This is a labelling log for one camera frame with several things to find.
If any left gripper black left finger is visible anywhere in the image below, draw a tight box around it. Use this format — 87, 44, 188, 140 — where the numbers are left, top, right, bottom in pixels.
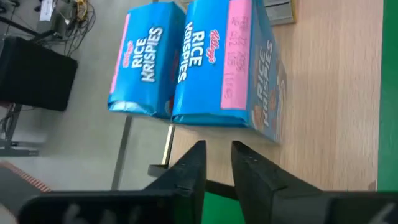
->
17, 139, 208, 224

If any tangle of cables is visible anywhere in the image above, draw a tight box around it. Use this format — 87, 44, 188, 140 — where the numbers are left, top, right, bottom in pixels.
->
60, 0, 97, 58

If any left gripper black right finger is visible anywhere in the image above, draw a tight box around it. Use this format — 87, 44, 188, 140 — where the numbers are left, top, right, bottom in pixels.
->
231, 140, 398, 224

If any blue Rice Krispies cereal box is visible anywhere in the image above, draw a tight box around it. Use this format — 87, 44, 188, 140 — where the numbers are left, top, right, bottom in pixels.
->
107, 1, 187, 121
170, 0, 289, 144

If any grey metal stand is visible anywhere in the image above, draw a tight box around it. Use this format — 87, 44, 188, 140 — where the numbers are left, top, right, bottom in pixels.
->
0, 102, 41, 157

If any white paper sheet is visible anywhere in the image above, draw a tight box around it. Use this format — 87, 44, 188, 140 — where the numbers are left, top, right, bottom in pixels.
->
39, 0, 56, 22

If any yellow Corn Pops cereal box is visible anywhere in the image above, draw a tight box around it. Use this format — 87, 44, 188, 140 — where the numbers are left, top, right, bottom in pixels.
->
262, 0, 297, 26

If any black box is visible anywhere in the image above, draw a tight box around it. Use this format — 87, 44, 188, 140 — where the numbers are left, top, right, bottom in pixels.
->
0, 36, 78, 112

